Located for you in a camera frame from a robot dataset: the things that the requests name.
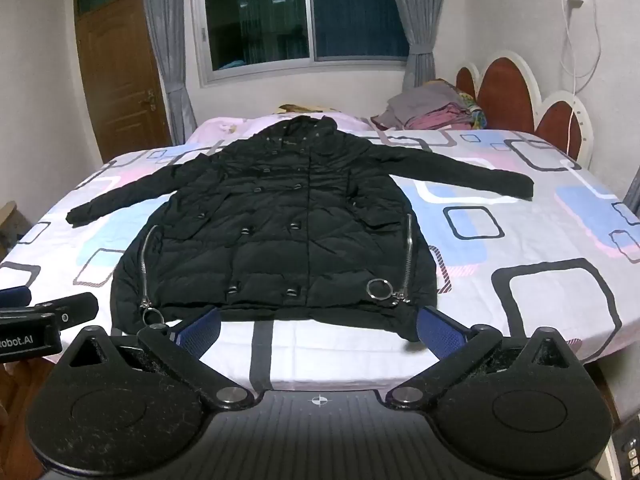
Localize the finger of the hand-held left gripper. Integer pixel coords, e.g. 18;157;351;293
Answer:
27;292;100;334
0;285;32;310

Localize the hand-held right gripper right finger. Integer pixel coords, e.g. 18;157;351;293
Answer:
390;306;583;411

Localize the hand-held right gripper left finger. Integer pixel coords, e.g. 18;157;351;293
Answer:
65;306;252;411

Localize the black padded jacket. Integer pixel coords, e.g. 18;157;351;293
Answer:
66;115;535;344

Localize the pile of folded clothes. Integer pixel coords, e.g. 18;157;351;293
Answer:
372;79;489;132

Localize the brown cardboard box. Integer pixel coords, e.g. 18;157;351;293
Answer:
0;201;24;247

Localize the patterned bed sheet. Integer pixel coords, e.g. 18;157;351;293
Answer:
0;112;640;397

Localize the pink pillow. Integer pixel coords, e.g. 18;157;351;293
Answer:
187;112;382;144

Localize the brown wooden door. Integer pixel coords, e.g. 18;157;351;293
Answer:
73;0;174;164

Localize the dark device with buttons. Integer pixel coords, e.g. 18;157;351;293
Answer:
612;422;640;480

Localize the red and white headboard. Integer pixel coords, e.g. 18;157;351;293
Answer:
455;50;596;169

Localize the grey curtain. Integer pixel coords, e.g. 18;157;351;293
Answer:
385;0;454;89
139;0;200;144

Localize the sliding glass window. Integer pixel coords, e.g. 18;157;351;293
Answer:
191;0;416;86

